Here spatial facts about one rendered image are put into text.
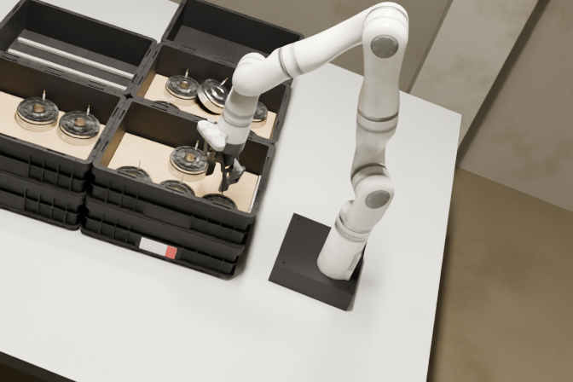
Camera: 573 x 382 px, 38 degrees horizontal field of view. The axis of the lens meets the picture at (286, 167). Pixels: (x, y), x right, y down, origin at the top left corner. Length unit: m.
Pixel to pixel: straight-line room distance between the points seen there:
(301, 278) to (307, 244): 0.11
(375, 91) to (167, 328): 0.73
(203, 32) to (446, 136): 0.90
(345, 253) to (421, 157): 0.79
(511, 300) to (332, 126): 1.22
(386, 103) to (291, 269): 0.55
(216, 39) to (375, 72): 1.07
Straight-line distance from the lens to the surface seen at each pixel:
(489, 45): 3.58
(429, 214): 2.57
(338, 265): 2.11
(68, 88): 2.24
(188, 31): 2.72
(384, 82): 1.75
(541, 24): 3.72
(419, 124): 2.93
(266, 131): 2.39
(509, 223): 3.94
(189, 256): 2.10
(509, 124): 3.96
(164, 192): 1.97
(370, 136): 1.85
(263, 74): 1.79
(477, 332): 3.36
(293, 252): 2.16
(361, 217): 1.99
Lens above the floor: 2.24
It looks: 38 degrees down
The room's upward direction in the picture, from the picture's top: 21 degrees clockwise
